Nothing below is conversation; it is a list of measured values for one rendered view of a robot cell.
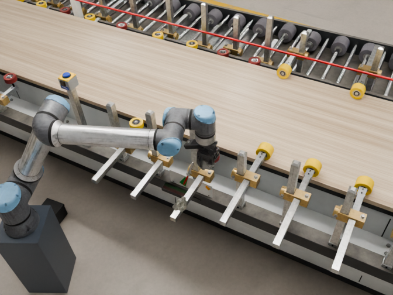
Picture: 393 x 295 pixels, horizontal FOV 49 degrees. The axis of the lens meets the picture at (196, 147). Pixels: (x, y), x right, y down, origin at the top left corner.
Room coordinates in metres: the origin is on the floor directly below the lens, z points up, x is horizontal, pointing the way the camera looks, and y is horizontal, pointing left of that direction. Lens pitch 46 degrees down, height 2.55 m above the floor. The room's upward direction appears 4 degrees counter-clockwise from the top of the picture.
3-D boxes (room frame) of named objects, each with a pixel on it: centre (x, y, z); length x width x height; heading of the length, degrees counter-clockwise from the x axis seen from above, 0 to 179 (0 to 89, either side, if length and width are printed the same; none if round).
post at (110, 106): (1.71, 0.43, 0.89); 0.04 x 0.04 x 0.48; 59
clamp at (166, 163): (1.57, 0.20, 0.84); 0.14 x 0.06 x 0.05; 59
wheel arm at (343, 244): (1.01, -0.65, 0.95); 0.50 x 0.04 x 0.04; 149
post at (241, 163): (1.32, -0.21, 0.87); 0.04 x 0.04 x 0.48; 59
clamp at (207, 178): (1.44, -0.02, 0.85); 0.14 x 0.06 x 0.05; 59
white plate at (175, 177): (1.45, 0.04, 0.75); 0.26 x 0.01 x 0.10; 59
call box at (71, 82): (1.85, 0.66, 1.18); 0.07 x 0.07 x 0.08; 59
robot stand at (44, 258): (1.37, 0.99, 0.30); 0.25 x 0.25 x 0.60; 85
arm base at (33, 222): (1.37, 0.99, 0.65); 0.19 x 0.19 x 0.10
